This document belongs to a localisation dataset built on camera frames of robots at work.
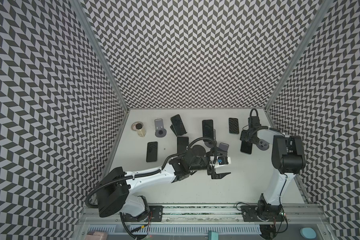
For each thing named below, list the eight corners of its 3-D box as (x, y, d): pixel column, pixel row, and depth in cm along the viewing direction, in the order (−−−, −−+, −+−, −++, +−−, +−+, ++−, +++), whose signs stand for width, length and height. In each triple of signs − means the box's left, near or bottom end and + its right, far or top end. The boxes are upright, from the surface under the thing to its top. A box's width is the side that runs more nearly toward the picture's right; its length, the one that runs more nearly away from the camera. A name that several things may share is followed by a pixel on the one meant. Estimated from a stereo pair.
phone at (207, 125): (201, 142, 99) (203, 130, 88) (201, 132, 105) (202, 119, 93) (211, 142, 99) (214, 129, 88) (210, 132, 104) (212, 119, 93)
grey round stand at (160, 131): (155, 137, 105) (152, 129, 98) (157, 126, 111) (154, 118, 104) (165, 137, 105) (164, 129, 98) (166, 126, 111) (165, 118, 104)
